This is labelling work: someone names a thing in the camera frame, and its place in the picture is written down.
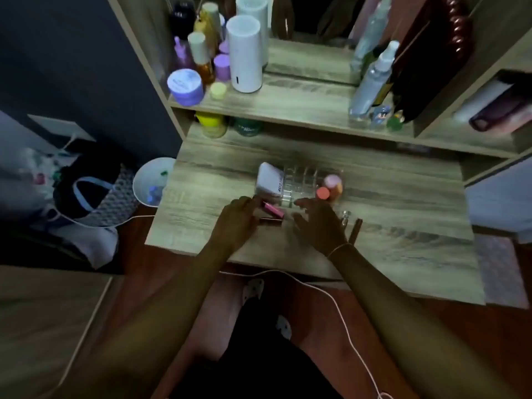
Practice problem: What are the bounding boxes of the small purple bottle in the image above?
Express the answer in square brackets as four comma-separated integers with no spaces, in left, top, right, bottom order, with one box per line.
[173,36,193,70]

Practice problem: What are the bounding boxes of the person's right forearm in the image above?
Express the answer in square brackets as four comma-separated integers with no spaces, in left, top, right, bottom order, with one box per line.
[328,244,526,399]

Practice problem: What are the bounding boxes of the person's left hand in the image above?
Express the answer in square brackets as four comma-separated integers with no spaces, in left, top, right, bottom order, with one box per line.
[209,196,267,255]

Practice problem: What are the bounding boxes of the small blue figurine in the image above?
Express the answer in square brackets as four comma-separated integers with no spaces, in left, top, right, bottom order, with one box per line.
[371,104,392,130]

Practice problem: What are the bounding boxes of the mirror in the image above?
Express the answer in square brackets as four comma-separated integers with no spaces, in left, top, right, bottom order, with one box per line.
[164,0,393,85]

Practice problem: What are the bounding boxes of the red bead necklace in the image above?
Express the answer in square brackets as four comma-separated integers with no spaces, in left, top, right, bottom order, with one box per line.
[441,0,474,63]

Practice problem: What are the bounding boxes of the pink patterned rug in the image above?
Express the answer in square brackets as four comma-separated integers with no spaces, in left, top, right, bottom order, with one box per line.
[474,233,530,310]

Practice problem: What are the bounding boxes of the person's black trousers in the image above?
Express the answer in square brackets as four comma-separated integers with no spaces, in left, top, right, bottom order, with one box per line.
[168,297,343,399]

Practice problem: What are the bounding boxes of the patterned tote bag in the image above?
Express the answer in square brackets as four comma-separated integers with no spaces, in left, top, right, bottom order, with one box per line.
[50,151,140,229]

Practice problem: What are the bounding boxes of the clear spray bottle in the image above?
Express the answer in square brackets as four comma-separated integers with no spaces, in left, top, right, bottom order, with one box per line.
[348,40,400,124]

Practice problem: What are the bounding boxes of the white cable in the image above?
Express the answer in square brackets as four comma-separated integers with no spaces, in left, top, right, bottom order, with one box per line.
[50,212,393,399]

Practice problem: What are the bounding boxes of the white cylindrical humidifier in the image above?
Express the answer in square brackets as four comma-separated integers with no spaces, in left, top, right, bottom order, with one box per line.
[226,14,264,94]

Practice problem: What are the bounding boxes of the person's right hand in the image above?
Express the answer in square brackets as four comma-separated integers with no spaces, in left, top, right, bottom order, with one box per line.
[292,198,351,258]

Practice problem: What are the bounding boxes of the purple cream jar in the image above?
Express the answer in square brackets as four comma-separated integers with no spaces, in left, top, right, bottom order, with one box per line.
[167,69,205,108]

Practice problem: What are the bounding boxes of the thin gold bracelet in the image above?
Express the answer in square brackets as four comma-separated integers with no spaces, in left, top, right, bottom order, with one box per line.
[327,243,356,259]

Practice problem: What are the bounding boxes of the white small box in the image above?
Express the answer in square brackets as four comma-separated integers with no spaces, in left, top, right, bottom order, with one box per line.
[255,162,285,198]

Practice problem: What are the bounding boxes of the white slipper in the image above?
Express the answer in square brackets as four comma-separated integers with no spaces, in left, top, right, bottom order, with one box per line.
[275,315,292,340]

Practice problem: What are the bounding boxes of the black bottle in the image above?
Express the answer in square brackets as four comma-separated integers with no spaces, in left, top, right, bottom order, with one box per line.
[170,1,197,41]

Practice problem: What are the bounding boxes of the yellow bottle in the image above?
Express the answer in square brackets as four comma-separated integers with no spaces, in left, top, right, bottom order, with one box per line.
[193,2,222,58]

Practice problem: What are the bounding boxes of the small purple jar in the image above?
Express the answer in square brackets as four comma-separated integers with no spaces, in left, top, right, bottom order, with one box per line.
[213,54,231,83]

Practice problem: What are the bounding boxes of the amber bottle with white cap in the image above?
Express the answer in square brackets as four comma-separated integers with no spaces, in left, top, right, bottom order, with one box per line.
[187,32,215,85]

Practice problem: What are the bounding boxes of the person's left forearm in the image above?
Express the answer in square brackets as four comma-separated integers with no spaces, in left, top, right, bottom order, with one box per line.
[52,241,227,399]

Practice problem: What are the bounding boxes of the dark red bag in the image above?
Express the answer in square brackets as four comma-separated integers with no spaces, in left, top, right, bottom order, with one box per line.
[391,0,474,124]

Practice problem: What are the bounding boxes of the green jar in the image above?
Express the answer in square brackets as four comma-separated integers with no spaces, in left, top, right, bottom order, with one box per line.
[231,117,263,137]

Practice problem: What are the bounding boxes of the pink lipstick tube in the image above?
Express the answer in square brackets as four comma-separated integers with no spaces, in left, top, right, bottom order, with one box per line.
[261,201,286,218]

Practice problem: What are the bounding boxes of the wooden dresser shelf unit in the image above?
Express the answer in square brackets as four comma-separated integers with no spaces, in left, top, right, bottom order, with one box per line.
[106,0,532,306]

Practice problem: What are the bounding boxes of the white waste bin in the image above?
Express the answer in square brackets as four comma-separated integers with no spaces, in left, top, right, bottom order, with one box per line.
[132,157,177,208]

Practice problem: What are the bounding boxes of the purple pouch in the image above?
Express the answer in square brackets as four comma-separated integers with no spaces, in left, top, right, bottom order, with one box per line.
[469,93,532,133]

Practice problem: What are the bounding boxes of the clear acrylic organizer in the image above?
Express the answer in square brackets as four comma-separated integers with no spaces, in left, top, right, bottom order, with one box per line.
[281,165,345,208]

